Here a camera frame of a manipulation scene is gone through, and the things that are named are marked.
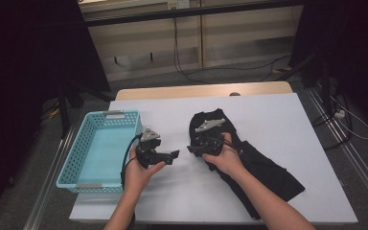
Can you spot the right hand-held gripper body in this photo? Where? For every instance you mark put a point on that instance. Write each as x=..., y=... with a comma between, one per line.
x=211, y=142

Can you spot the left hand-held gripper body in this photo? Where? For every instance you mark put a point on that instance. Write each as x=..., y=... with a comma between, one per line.
x=147, y=153

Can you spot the light blue perforated basket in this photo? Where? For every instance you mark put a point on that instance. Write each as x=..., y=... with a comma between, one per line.
x=105, y=153

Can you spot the black shorts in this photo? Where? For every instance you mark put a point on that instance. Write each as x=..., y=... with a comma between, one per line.
x=268, y=175

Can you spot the person's right hand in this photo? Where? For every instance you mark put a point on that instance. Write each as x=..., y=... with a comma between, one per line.
x=228, y=161

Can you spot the person's left hand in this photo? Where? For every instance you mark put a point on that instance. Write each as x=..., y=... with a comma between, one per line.
x=137, y=179

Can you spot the round table grommet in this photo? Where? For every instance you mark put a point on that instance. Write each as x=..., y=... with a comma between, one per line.
x=234, y=94

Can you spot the wooden table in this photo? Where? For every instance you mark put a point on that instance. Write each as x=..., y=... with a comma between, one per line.
x=147, y=94

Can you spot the black stand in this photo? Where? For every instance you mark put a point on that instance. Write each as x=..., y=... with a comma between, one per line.
x=324, y=80
x=64, y=111

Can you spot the yellow floor tape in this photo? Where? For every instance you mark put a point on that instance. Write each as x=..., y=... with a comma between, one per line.
x=53, y=112
x=282, y=69

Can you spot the beige cabinet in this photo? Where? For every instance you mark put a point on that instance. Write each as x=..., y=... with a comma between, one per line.
x=236, y=41

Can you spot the black crossbar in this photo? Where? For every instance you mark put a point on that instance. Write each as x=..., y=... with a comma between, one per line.
x=185, y=12

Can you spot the white power adapter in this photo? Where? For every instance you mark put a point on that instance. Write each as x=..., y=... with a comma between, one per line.
x=340, y=114

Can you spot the black curtain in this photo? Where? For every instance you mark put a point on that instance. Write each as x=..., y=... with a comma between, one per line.
x=19, y=64
x=357, y=38

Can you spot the aluminium floor rail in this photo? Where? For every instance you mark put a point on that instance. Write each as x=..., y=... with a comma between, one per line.
x=348, y=150
x=44, y=188

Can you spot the white wall socket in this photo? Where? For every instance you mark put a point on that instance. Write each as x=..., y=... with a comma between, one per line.
x=179, y=4

